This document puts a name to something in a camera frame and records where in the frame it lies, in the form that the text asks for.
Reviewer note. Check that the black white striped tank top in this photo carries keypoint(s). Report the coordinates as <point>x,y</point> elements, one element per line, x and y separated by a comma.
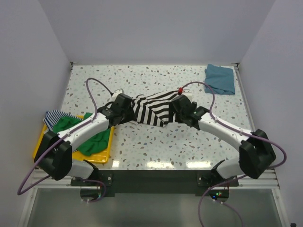
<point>154,109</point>

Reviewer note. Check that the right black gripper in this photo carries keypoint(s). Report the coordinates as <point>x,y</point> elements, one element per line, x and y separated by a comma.
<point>172,109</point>

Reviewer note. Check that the blue white striped tank top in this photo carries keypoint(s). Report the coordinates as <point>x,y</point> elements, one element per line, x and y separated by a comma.
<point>52,117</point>

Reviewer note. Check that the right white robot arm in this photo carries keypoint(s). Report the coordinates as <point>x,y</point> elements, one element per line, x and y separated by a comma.
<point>255,152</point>

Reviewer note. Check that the yellow plastic tray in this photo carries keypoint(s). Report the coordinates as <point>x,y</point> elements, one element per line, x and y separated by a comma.
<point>99,158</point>

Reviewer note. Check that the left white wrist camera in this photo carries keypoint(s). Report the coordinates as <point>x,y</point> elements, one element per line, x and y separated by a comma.
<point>116,93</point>

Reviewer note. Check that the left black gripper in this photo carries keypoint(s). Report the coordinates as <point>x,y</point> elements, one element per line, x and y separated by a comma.
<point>131,115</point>

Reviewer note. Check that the blue ribbed tank top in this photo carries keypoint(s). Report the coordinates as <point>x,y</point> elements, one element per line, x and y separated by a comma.
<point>220,79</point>

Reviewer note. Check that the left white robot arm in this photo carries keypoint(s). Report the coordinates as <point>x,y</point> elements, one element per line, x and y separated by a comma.
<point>54,154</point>

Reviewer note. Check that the green tank top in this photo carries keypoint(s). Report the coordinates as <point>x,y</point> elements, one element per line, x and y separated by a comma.
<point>94,145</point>

